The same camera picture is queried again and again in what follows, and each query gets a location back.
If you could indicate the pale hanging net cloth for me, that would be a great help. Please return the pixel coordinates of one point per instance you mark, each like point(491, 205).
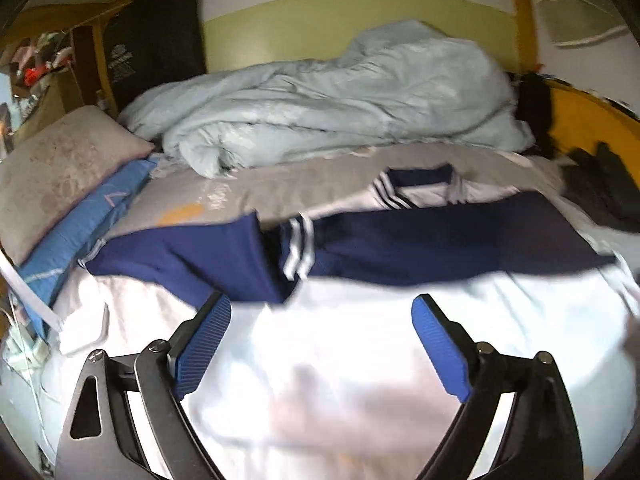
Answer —
point(580, 15)

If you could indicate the beige pillow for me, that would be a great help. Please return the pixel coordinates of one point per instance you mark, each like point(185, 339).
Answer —
point(65, 170)

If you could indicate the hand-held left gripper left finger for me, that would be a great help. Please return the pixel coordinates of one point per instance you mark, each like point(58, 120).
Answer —
point(205, 345)

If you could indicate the light grey duvet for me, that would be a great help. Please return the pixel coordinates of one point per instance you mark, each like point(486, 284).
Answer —
point(325, 100)

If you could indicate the grey bed sheet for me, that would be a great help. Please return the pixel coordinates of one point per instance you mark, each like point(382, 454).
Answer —
point(250, 190)

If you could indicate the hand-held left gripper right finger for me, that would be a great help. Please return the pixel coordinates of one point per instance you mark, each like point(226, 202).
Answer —
point(440, 345)

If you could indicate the blue pillow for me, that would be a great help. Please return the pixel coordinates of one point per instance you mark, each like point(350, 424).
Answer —
point(75, 240)

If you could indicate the white and navy varsity jacket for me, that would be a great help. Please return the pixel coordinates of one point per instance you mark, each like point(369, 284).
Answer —
point(400, 245)

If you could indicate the black hanging bag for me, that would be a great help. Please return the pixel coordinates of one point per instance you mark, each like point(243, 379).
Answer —
point(155, 45)

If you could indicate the cluttered wooden shelf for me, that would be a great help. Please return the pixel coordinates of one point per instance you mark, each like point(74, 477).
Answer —
point(35, 65)

